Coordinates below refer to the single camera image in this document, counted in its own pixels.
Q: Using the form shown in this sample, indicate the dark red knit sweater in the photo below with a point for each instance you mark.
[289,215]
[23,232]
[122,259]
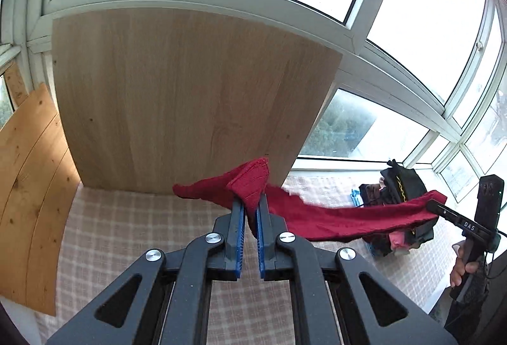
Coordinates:
[315,223]

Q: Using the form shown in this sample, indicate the pile of dark clothes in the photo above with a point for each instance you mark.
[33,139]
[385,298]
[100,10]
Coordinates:
[395,201]

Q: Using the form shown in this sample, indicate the pink plaid tablecloth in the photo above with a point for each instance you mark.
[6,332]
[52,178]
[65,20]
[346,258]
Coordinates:
[106,231]

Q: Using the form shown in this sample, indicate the person's right hand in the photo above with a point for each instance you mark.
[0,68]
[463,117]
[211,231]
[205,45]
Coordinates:
[460,269]

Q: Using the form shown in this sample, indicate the light oak wood panel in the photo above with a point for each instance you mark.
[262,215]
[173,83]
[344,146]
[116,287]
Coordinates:
[150,98]

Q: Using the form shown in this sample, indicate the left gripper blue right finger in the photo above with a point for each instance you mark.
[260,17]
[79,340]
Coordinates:
[272,261]

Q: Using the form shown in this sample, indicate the knotty pine wood board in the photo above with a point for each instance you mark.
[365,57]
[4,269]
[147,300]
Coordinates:
[38,183]

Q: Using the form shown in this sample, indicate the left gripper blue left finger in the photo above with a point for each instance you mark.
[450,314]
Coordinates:
[234,241]

